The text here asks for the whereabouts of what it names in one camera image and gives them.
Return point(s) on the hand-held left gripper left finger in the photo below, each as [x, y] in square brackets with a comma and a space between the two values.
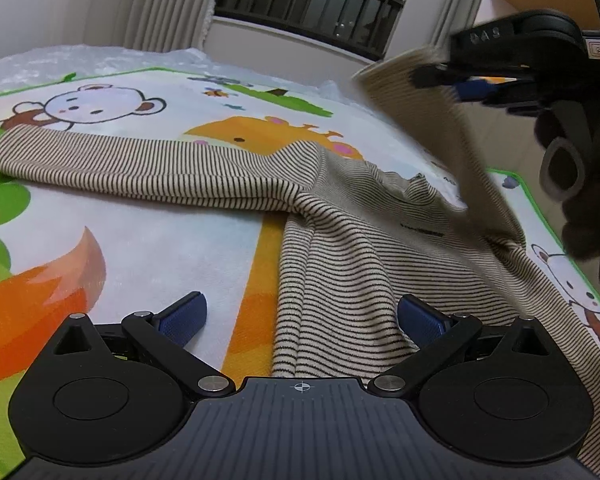
[184, 318]

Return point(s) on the cartoon animal printed play mat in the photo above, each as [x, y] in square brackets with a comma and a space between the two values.
[130, 240]

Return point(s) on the clear bubble wrap sheet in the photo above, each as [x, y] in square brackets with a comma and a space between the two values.
[55, 62]

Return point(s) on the beige striped long-sleeve shirt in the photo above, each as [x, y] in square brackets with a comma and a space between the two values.
[355, 240]

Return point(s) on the grey pleated curtain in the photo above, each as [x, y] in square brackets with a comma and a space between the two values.
[145, 0]

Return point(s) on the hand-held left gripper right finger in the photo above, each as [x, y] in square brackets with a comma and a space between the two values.
[421, 320]

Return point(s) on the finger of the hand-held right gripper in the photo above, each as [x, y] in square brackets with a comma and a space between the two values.
[430, 76]
[475, 90]

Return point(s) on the dark barred window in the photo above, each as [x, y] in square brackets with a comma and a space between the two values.
[310, 5]

